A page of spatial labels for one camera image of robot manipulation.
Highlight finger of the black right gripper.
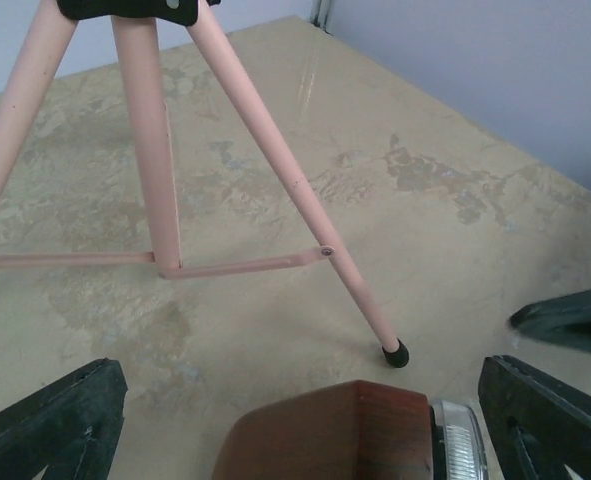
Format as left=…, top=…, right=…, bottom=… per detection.
left=508, top=289, right=591, bottom=353

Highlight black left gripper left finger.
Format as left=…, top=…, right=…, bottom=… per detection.
left=0, top=358, right=127, bottom=479

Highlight aluminium right corner frame post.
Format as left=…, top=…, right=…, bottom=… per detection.
left=309, top=0, right=335, bottom=30

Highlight pink music stand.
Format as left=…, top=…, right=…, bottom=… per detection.
left=0, top=1, right=410, bottom=368

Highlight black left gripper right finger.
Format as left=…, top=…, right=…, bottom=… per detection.
left=478, top=355, right=591, bottom=479

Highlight brown wooden metronome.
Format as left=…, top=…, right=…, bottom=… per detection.
left=212, top=380, right=434, bottom=479

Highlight clear plastic metronome cover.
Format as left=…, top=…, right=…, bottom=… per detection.
left=429, top=398, right=488, bottom=480

